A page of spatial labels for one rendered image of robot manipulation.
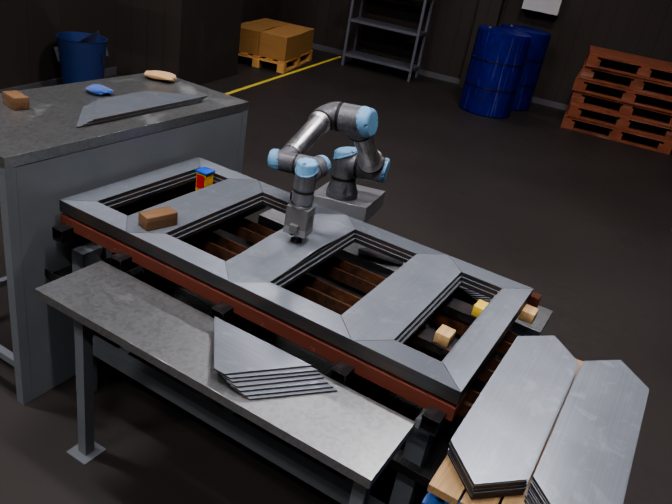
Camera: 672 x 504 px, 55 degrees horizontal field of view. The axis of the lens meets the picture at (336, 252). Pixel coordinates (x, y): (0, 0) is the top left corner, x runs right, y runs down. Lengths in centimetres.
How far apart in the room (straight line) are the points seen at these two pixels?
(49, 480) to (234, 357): 102
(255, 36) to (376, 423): 742
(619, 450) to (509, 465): 32
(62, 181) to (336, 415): 136
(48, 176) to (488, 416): 168
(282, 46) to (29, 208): 649
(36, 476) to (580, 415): 184
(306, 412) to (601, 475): 74
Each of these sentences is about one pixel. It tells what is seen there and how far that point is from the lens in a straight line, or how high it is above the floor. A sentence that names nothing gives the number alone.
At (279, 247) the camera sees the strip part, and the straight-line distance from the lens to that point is 225.
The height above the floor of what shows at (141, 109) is 107.
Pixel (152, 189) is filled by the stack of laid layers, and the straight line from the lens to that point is 269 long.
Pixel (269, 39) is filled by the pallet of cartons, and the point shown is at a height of 38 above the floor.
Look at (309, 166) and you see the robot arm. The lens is 216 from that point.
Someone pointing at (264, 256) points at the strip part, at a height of 86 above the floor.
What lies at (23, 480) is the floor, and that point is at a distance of 264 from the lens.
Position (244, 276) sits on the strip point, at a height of 86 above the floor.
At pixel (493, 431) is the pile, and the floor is 85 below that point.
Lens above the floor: 191
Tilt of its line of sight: 27 degrees down
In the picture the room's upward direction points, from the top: 10 degrees clockwise
